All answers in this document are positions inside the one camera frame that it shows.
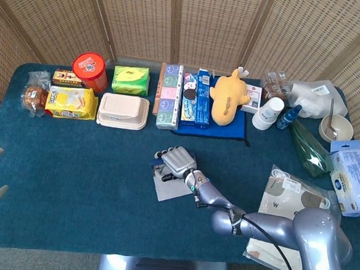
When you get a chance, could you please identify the blue cloth mat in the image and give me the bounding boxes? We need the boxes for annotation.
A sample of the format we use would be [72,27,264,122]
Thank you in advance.
[170,105,253,148]

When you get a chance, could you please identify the cream cloth in plastic bag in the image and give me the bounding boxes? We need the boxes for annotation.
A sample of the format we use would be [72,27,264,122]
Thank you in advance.
[241,162,345,270]

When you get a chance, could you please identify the stack of white paper cups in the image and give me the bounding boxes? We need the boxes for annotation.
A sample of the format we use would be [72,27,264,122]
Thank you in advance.
[251,95,287,133]

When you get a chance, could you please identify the yellow biscuit bag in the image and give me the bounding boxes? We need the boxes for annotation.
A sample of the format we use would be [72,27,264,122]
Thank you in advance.
[44,84,100,122]

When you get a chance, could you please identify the woven folding screen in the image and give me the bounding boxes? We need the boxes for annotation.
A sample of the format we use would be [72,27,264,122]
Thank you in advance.
[0,0,360,160]

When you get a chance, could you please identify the green plastic bottle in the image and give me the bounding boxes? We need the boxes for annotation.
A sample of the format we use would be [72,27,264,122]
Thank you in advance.
[285,118,337,179]

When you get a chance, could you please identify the brown snack in clear pack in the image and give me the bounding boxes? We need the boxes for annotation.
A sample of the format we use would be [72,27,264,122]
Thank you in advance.
[258,69,292,105]

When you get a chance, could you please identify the metal spoon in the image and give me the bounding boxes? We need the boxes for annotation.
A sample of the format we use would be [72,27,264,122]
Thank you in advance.
[325,98,342,141]

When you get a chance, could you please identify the white wet wipes pack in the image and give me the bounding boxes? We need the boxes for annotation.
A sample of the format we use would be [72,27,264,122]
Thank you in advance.
[325,144,360,219]

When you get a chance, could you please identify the small white box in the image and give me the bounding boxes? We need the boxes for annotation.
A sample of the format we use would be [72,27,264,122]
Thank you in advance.
[239,83,264,115]

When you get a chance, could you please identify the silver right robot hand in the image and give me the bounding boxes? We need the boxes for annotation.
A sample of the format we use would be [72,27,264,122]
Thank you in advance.
[152,144,200,185]

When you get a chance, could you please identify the pastel tissue multipack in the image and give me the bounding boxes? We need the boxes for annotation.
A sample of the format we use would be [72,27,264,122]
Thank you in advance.
[154,62,185,132]

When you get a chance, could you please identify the beige bowl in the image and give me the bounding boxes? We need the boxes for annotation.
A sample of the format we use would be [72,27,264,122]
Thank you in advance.
[317,113,356,145]

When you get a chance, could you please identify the blue spray bottle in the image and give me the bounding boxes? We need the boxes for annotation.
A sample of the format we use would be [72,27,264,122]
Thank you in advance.
[276,102,303,132]

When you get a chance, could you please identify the thin metal-frame eyeglasses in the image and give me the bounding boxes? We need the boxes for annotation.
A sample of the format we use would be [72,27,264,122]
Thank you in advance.
[152,165,168,178]

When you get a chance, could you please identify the white plastic bag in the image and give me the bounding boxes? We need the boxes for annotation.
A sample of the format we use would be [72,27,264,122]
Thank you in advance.
[284,76,351,122]

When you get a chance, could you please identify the orange canister with red lid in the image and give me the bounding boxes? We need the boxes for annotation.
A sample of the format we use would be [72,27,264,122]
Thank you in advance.
[70,51,112,95]

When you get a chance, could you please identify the beige lidded lunch box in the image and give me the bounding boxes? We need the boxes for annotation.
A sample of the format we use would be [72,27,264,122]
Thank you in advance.
[95,92,151,132]

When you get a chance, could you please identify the yellow plush toy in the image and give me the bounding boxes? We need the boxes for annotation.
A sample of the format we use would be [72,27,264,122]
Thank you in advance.
[207,66,254,129]

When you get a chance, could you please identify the blue cookie box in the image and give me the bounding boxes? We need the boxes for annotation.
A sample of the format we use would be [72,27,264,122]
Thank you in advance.
[179,72,200,127]

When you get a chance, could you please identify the light blue card package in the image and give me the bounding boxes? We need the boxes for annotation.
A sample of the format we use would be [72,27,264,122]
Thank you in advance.
[330,137,360,155]

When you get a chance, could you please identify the green tissue box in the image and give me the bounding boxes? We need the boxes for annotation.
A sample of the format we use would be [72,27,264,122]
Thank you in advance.
[110,64,151,97]

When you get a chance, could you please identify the small yellow red box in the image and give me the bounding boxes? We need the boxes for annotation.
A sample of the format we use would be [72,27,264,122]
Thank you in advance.
[51,68,84,89]

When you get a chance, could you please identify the bread in clear bag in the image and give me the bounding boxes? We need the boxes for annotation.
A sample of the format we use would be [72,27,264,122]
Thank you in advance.
[19,70,53,120]

